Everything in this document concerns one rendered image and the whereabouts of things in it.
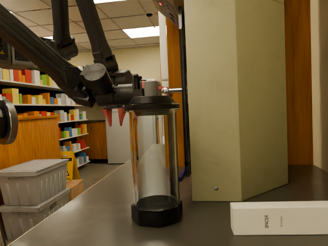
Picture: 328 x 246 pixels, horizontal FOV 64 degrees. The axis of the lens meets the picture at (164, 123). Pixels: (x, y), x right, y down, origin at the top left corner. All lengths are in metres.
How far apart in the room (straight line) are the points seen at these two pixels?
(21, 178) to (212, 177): 2.30
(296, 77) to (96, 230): 0.79
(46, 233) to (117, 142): 5.31
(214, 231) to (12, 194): 2.51
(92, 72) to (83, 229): 0.36
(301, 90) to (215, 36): 0.49
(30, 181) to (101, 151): 3.56
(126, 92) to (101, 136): 5.39
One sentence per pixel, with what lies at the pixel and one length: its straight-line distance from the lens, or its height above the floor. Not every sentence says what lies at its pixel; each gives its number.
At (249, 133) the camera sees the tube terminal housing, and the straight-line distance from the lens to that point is 0.63.
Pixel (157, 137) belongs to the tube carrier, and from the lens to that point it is 0.48.
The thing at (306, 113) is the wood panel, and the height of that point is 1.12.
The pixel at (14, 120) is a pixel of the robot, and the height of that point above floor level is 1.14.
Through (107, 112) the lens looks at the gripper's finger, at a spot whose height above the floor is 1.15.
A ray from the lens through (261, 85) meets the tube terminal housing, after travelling 0.68.
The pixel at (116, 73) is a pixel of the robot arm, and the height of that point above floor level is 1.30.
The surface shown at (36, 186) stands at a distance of 2.72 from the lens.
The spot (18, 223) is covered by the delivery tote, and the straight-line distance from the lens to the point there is 2.92.
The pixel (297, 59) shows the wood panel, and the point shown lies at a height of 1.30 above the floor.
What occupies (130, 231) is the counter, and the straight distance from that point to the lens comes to 0.51.
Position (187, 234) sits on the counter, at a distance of 0.49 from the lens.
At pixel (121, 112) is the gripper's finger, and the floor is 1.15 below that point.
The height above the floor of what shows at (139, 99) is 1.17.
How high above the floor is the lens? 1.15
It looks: 3 degrees down
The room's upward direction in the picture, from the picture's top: 3 degrees counter-clockwise
